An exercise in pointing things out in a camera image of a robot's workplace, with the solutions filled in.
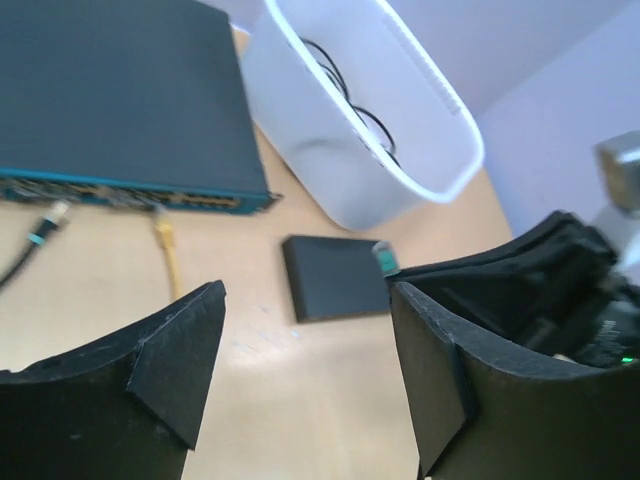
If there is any yellow ethernet cable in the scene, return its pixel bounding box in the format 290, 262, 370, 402
152, 204, 182, 300

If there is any large teal rack switch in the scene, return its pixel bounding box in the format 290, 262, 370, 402
1, 1, 278, 214

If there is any black cable in tub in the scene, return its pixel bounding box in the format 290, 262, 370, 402
299, 38, 402, 169

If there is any black ethernet cable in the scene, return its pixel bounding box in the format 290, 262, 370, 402
0, 200, 71, 291

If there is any white plastic tub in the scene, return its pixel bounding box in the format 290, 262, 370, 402
241, 1, 485, 231

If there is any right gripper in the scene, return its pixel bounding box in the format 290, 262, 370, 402
394, 210, 639, 368

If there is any small black network switch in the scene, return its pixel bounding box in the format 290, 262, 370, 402
281, 235, 389, 323

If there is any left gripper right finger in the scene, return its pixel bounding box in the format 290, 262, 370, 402
391, 282, 639, 479

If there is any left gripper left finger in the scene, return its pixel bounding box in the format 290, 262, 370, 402
1, 280, 226, 479

